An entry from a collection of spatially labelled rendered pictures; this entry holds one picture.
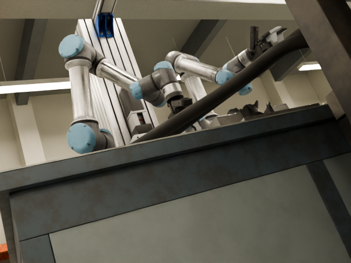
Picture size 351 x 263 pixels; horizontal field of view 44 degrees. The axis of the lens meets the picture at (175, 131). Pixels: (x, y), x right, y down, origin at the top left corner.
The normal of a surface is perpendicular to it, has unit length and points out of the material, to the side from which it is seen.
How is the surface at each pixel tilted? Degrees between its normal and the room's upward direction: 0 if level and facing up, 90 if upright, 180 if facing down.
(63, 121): 90
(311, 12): 90
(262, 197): 90
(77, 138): 97
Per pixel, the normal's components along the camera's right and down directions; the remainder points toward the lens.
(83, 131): -0.30, -0.11
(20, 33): 0.33, 0.88
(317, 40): -0.90, 0.18
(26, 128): 0.40, -0.46
